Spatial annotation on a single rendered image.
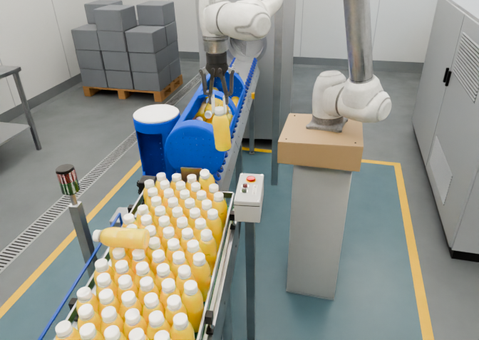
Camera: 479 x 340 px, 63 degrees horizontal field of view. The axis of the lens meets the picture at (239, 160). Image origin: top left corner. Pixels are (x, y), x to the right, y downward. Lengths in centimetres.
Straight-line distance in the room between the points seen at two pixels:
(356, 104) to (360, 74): 13
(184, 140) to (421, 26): 550
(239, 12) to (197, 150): 78
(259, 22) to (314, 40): 563
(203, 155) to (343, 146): 64
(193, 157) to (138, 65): 375
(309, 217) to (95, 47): 425
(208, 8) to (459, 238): 229
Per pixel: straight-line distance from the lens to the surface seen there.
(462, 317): 279
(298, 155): 188
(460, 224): 295
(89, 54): 584
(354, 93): 180
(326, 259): 240
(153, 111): 249
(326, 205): 215
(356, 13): 168
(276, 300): 259
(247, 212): 151
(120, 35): 550
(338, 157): 187
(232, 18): 127
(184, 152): 185
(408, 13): 681
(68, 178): 153
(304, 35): 685
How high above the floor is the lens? 197
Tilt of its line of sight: 30 degrees down
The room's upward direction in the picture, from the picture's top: 1 degrees counter-clockwise
